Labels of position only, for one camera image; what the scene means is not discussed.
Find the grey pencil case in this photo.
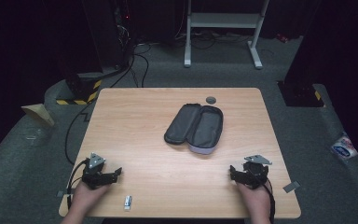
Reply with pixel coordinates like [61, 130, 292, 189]
[163, 103, 225, 156]

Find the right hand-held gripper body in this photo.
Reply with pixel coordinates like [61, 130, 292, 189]
[236, 154, 273, 190]

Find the black stand with striped base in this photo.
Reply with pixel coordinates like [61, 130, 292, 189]
[55, 0, 138, 106]

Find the beige cardboard wedge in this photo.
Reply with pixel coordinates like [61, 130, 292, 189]
[21, 103, 56, 127]

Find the black floor cable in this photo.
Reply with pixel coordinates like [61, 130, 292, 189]
[110, 43, 152, 89]
[63, 101, 96, 166]

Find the person's left hand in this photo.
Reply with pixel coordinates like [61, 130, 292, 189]
[70, 180, 114, 217]

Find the white metal stand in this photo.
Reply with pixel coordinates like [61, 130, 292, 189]
[184, 0, 270, 70]

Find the black stand base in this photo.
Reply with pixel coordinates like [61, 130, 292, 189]
[277, 79, 326, 108]

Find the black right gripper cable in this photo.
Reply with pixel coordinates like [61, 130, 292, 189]
[260, 178, 276, 224]

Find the person's right hand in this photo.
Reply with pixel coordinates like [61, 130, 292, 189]
[236, 180, 272, 217]

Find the white tissue packet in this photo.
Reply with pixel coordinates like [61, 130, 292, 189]
[330, 132, 358, 161]

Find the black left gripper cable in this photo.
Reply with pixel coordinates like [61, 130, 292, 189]
[66, 159, 90, 210]

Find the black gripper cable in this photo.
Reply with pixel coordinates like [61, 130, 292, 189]
[66, 159, 90, 210]
[260, 178, 276, 224]

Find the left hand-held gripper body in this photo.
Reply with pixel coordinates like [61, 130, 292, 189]
[81, 152, 119, 190]

